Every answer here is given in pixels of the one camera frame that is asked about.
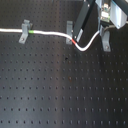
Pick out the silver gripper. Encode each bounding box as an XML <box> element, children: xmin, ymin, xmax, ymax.
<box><xmin>73</xmin><ymin>0</ymin><xmax>127</xmax><ymax>41</ymax></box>

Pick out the white cable with coloured marks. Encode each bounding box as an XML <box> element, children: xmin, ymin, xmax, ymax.
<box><xmin>0</xmin><ymin>27</ymin><xmax>103</xmax><ymax>52</ymax></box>

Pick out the middle grey cable clip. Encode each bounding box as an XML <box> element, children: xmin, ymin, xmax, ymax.
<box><xmin>66</xmin><ymin>21</ymin><xmax>73</xmax><ymax>45</ymax></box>

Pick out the grey cable clip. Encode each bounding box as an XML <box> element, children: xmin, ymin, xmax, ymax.
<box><xmin>100</xmin><ymin>28</ymin><xmax>111</xmax><ymax>52</ymax></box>
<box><xmin>19</xmin><ymin>20</ymin><xmax>32</xmax><ymax>44</ymax></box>
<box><xmin>66</xmin><ymin>21</ymin><xmax>73</xmax><ymax>45</ymax></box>

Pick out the right grey cable clip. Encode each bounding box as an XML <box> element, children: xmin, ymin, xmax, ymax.
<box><xmin>100</xmin><ymin>28</ymin><xmax>111</xmax><ymax>52</ymax></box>

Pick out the left grey cable clip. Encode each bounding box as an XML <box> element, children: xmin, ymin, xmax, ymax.
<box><xmin>19</xmin><ymin>20</ymin><xmax>32</xmax><ymax>44</ymax></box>

